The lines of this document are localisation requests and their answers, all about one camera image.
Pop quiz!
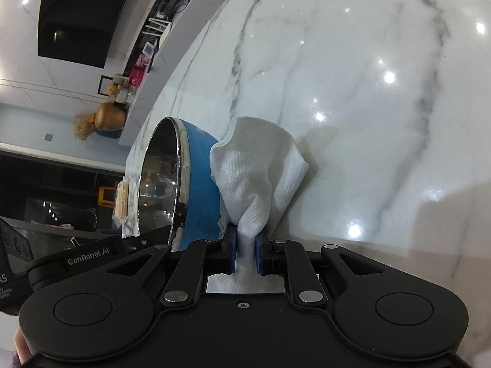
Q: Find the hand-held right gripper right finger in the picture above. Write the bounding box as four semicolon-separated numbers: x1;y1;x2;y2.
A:
255;234;388;308

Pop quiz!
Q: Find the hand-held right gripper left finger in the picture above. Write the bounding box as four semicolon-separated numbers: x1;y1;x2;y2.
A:
103;227;238;309

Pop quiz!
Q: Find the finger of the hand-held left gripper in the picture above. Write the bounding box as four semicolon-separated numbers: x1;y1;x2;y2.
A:
121;225;172;256

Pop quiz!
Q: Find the blue steel-lined bowl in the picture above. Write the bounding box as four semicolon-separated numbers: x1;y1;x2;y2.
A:
136;116;231;252

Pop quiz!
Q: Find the white cloth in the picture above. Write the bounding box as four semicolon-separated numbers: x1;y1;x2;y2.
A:
206;117;311;294

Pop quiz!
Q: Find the pack of bamboo sticks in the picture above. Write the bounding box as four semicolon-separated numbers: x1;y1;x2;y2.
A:
114;178;131;224

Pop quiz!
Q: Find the gold vase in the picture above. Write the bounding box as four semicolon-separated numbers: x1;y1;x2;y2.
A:
94;102;127;131

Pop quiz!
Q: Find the dried flower bunch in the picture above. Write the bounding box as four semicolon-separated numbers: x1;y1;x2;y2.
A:
73;111;97;141

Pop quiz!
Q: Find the red box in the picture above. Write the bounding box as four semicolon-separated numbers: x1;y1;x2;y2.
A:
128;67;149;87

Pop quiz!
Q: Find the white marble tv cabinet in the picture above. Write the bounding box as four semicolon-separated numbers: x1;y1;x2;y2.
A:
115;0;254;147

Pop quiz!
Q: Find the white router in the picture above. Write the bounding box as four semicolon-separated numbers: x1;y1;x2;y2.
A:
144;13;174;47

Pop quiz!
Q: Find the black television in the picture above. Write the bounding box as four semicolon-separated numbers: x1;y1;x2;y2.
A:
37;0;139;68

